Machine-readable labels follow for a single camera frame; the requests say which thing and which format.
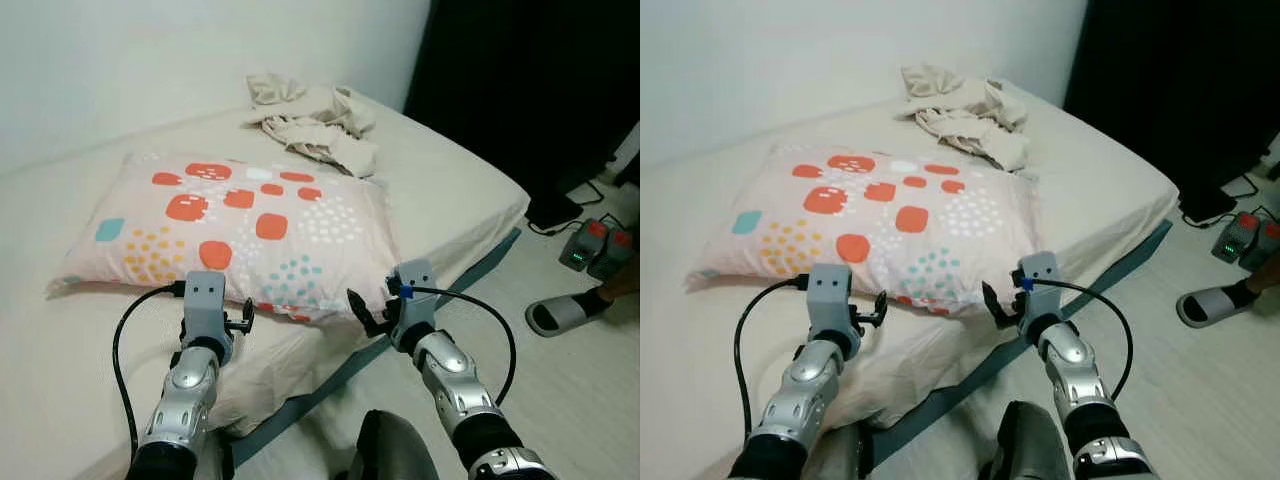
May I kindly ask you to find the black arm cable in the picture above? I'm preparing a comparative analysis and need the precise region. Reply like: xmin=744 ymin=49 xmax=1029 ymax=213
xmin=1028 ymin=277 xmax=1135 ymax=403
xmin=111 ymin=282 xmax=188 ymax=461
xmin=408 ymin=286 xmax=519 ymax=407
xmin=734 ymin=276 xmax=811 ymax=443

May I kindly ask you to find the black wardrobe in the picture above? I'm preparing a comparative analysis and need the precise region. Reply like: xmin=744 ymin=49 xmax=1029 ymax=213
xmin=403 ymin=0 xmax=641 ymax=203
xmin=1063 ymin=0 xmax=1280 ymax=198

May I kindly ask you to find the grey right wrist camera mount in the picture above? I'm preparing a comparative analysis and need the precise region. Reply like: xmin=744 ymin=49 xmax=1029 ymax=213
xmin=1018 ymin=252 xmax=1062 ymax=321
xmin=396 ymin=260 xmax=441 ymax=331

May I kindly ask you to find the dark grey right robot leg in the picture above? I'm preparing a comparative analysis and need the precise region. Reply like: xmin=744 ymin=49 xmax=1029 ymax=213
xmin=984 ymin=400 xmax=1077 ymax=480
xmin=348 ymin=409 xmax=443 ymax=480

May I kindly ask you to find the black power adapter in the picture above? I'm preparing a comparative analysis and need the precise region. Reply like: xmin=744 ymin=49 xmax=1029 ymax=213
xmin=525 ymin=195 xmax=587 ymax=230
xmin=1180 ymin=189 xmax=1239 ymax=222

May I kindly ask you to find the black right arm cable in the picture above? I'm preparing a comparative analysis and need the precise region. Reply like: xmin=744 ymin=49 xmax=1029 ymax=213
xmin=1028 ymin=277 xmax=1135 ymax=403
xmin=408 ymin=286 xmax=519 ymax=407

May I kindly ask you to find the crumpled beige cloth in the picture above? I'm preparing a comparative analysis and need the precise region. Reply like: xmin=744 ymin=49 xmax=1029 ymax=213
xmin=245 ymin=72 xmax=381 ymax=179
xmin=900 ymin=62 xmax=1031 ymax=173

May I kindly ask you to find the person's foot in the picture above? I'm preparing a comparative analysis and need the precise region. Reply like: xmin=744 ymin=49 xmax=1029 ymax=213
xmin=590 ymin=258 xmax=641 ymax=321
xmin=1235 ymin=272 xmax=1280 ymax=313

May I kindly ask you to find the grey slipper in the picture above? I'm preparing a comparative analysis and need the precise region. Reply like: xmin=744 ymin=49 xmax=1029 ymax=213
xmin=1177 ymin=284 xmax=1257 ymax=329
xmin=525 ymin=290 xmax=611 ymax=338

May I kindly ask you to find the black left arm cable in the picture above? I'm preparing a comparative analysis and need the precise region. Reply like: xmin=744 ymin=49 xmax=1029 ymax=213
xmin=111 ymin=282 xmax=188 ymax=461
xmin=734 ymin=276 xmax=811 ymax=443

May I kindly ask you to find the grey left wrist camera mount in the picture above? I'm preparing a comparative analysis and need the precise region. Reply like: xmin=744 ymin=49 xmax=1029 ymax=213
xmin=807 ymin=263 xmax=854 ymax=337
xmin=183 ymin=270 xmax=230 ymax=346

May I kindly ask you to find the black floor cable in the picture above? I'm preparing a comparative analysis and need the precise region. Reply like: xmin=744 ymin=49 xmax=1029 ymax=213
xmin=1182 ymin=172 xmax=1276 ymax=229
xmin=528 ymin=178 xmax=626 ymax=238

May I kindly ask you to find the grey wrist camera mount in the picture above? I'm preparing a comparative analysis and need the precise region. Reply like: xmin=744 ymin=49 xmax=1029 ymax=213
xmin=183 ymin=270 xmax=230 ymax=346
xmin=807 ymin=263 xmax=854 ymax=337
xmin=1018 ymin=252 xmax=1062 ymax=321
xmin=396 ymin=260 xmax=441 ymax=331

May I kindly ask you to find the cream bed mattress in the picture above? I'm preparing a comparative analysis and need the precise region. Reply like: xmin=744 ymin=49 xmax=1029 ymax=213
xmin=0 ymin=85 xmax=531 ymax=480
xmin=640 ymin=75 xmax=1181 ymax=480

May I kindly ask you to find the pink patterned pillow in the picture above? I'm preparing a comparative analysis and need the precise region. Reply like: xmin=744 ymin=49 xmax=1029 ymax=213
xmin=685 ymin=143 xmax=1043 ymax=317
xmin=45 ymin=150 xmax=403 ymax=326

